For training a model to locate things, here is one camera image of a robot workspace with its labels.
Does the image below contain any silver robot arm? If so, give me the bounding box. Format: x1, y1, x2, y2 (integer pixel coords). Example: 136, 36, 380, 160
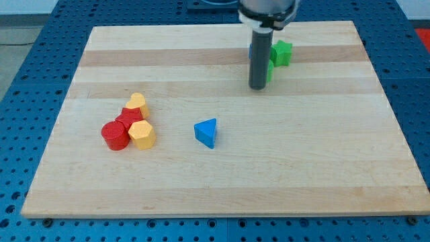
238, 0, 301, 34

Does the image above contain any blue triangle block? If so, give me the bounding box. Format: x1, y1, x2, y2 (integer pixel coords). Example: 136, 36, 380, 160
194, 118, 217, 149

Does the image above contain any yellow hexagon block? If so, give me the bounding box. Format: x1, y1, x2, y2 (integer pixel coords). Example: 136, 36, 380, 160
128, 120, 156, 150

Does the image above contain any green round block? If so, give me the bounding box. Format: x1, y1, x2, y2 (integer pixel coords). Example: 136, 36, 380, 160
266, 60, 274, 83

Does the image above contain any yellow heart block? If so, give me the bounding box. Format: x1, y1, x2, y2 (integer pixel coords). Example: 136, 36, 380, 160
125, 93, 150, 119

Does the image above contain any red star block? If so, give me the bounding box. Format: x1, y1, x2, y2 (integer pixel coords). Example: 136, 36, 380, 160
115, 108, 144, 130

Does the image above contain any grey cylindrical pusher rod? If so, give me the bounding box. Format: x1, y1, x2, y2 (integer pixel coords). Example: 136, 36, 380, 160
249, 31, 273, 90

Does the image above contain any green star block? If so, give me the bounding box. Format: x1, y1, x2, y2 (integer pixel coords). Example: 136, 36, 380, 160
270, 40, 293, 67

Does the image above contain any red cylinder block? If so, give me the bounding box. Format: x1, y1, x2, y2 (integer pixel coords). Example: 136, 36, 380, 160
101, 121, 130, 151

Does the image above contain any wooden board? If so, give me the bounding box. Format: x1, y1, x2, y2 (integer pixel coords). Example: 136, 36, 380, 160
21, 21, 429, 218

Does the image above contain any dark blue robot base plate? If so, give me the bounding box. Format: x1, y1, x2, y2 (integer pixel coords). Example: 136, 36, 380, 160
185, 0, 239, 13

